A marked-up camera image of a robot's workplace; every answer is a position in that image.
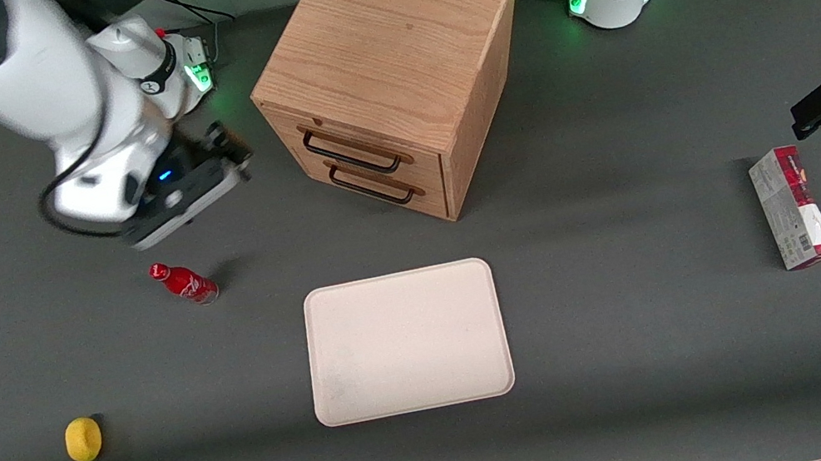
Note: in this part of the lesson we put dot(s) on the red plaid cardboard box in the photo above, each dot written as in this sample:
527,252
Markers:
790,206

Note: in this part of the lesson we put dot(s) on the yellow lemon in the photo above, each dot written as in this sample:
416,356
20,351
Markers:
83,440

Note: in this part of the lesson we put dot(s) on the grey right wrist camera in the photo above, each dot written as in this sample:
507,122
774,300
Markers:
191,210

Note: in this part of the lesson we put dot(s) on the red cola bottle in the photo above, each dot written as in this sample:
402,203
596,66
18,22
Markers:
185,284

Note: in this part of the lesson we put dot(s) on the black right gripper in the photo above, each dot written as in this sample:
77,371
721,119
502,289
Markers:
193,150

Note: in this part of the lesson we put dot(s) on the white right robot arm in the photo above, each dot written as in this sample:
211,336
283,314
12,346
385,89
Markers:
55,82

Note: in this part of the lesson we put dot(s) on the wooden drawer cabinet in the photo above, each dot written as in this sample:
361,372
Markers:
392,31

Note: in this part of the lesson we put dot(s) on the wooden drawer front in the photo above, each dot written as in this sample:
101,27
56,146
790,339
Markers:
360,134
405,202

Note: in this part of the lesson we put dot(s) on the beige rectangular tray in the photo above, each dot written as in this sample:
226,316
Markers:
406,341

